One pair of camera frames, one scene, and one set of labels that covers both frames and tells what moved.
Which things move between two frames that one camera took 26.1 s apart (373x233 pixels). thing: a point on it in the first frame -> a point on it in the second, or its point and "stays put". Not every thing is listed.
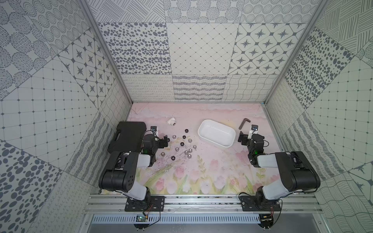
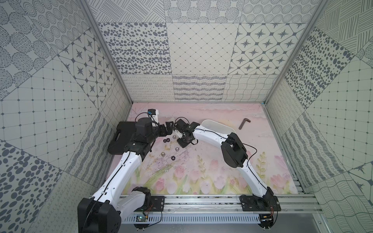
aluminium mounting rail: (200, 203) stays put
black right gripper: (241, 136) -> (182, 144)
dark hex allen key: (243, 122) stays put
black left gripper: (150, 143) -> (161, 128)
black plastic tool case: (128, 137) stays put
